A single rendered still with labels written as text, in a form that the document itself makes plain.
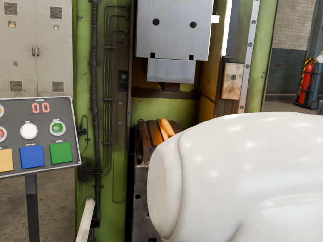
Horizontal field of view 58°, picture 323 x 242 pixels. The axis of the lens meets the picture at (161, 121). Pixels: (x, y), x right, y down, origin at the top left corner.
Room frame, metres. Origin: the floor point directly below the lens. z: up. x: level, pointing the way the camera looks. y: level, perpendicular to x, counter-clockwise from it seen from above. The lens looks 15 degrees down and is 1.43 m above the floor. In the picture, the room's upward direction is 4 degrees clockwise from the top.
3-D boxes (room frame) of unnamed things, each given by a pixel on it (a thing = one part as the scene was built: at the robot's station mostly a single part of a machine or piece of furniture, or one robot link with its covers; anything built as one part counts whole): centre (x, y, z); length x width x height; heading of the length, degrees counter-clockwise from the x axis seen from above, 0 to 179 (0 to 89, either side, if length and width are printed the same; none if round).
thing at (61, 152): (1.01, 0.37, 1.01); 0.07 x 0.05 x 0.07; 122
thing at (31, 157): (0.96, 0.45, 1.01); 0.07 x 0.05 x 0.07; 122
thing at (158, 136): (1.43, 0.00, 0.96); 0.42 x 0.20 x 0.09; 7
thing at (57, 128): (1.05, 0.39, 1.09); 0.05 x 0.03 x 0.04; 97
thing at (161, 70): (1.43, 0.00, 1.32); 0.42 x 0.20 x 0.10; 7
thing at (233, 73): (1.39, -0.32, 1.27); 0.09 x 0.02 x 0.17; 97
